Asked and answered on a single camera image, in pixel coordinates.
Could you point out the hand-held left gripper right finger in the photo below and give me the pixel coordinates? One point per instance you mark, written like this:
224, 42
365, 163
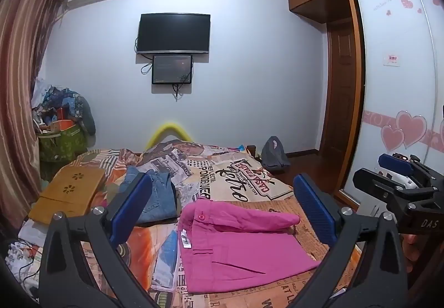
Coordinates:
314, 205

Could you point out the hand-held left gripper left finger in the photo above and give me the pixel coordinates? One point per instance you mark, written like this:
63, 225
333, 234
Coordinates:
130, 205

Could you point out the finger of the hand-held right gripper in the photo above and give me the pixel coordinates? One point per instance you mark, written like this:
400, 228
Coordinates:
373, 183
395, 162

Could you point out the pink pants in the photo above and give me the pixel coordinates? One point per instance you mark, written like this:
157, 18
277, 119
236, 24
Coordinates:
229, 245

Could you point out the person's right hand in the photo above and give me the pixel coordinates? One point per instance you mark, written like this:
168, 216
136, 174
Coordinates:
412, 252

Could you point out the blue jeans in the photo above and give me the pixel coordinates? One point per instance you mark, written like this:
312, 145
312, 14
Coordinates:
156, 198

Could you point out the grey backpack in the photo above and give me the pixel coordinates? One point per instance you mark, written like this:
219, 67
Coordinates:
274, 157

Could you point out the wooden lap desk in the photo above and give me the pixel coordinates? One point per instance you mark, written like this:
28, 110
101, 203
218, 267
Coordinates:
66, 190

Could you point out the printed blanket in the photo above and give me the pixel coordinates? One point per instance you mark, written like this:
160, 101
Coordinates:
242, 183

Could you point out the white heart-print sliding door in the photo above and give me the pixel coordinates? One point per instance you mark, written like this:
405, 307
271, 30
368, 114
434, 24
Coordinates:
395, 79

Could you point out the brown wooden door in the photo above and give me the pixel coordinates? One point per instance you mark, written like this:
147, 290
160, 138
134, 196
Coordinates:
340, 92

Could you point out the green storage bag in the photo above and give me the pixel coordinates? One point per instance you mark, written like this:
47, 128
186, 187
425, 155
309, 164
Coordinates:
60, 146

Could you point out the pile of mixed clothes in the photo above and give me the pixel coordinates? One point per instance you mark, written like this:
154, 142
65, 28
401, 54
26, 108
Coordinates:
66, 106

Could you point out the striped brown curtain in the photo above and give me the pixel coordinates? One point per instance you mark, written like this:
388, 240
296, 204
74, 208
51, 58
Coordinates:
20, 85

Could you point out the yellow curved bed frame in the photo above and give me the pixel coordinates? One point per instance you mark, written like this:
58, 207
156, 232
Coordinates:
166, 129

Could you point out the white wall sticker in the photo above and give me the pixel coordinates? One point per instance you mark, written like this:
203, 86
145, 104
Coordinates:
392, 59

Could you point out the small black wall monitor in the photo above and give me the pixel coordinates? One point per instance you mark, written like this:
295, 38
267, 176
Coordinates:
172, 69

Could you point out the black wall television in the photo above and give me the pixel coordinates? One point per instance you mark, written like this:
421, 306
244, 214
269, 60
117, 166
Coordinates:
174, 33

